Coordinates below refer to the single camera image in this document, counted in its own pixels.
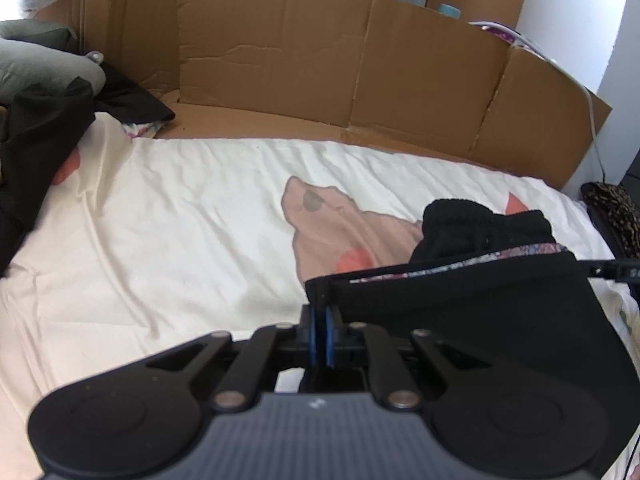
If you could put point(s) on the black crumpled garment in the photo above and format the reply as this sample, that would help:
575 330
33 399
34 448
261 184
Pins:
40 150

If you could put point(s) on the purple and white pouch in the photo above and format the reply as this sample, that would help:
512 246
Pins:
505 35

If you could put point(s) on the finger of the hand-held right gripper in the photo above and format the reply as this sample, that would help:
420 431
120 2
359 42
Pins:
615 270

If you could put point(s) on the black garment with white logo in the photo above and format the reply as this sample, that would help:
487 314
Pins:
475 310

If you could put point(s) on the leopard print garment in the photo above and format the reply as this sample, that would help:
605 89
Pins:
617 215

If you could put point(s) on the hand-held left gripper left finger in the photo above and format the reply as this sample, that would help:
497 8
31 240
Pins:
314 335

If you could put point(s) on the white printed bedsheet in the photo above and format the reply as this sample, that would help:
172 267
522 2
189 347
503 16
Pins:
175 220

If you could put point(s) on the teal cup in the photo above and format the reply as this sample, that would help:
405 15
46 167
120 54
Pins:
449 10

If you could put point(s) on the flattened cardboard sheet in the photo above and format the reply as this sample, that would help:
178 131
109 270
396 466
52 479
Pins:
300 50

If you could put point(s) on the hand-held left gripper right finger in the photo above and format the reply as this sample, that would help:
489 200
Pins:
330 337

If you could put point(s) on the bear print knit garment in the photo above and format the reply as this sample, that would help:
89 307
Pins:
500 256

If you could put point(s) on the floral patterned cloth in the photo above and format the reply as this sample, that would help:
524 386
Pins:
142 130

